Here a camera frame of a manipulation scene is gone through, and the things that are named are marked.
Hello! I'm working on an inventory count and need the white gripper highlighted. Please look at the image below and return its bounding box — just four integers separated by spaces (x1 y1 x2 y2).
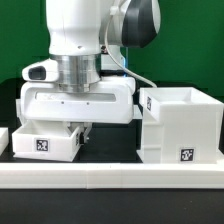
20 59 136 142

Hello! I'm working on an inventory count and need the white front drawer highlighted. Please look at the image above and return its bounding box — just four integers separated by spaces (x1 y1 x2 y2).
12 121 82 162

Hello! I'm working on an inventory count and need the white drawer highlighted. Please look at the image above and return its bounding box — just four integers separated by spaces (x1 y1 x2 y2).
16 99 24 125
12 121 82 162

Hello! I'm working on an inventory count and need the white drawer cabinet box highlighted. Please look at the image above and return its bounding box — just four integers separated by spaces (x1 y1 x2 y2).
139 87 224 164

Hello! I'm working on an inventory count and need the white marker sheet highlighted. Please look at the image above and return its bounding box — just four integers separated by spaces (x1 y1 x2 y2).
133 105 142 120

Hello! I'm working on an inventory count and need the white front fence rail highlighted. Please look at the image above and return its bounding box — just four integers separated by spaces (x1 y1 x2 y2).
0 163 224 189

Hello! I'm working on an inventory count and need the white fence rail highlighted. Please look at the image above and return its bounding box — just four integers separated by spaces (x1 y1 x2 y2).
0 127 9 156
0 163 224 189

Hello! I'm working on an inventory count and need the white left fence rail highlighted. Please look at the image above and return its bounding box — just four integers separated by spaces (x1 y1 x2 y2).
0 127 9 156

